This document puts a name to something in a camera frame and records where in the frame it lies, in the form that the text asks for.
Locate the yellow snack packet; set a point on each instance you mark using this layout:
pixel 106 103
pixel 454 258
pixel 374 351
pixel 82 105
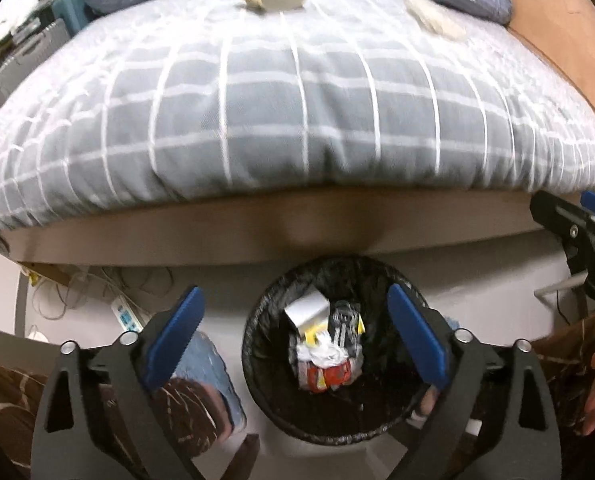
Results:
pixel 313 331

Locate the blue slipper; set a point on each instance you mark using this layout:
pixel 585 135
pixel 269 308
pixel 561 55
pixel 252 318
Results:
pixel 210 365

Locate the teal suitcase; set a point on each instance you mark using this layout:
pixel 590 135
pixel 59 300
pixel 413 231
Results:
pixel 69 12

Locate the white power strip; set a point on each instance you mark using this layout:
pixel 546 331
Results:
pixel 125 315

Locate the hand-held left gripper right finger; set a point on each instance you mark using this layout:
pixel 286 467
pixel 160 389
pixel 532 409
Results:
pixel 420 340

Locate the wooden headboard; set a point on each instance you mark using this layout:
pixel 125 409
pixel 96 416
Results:
pixel 567 20

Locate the clear plastic wrapper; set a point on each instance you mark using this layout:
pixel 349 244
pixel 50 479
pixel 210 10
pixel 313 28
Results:
pixel 325 352

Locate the person's leg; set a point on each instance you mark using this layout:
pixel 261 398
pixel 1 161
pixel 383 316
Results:
pixel 562 375
pixel 187 410

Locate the dark clutter pile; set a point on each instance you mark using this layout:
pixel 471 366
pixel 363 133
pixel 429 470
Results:
pixel 22 30

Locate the grey checked bed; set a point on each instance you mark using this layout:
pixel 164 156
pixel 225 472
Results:
pixel 277 110

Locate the black wet wipe packet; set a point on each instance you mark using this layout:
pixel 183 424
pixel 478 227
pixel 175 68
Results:
pixel 345 325

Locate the grey suitcase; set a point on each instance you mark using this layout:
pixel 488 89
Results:
pixel 12 75

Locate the black lined trash bin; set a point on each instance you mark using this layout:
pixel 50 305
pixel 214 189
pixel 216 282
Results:
pixel 267 360

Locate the red plastic bag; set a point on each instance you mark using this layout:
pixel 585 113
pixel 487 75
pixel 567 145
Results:
pixel 335 375

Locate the person's right leg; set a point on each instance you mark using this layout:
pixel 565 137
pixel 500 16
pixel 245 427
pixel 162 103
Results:
pixel 562 375

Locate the person's left leg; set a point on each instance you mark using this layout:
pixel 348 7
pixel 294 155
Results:
pixel 187 410

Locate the white earphone box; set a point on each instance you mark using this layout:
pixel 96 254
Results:
pixel 305 310

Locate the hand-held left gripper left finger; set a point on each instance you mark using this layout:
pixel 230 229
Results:
pixel 175 340

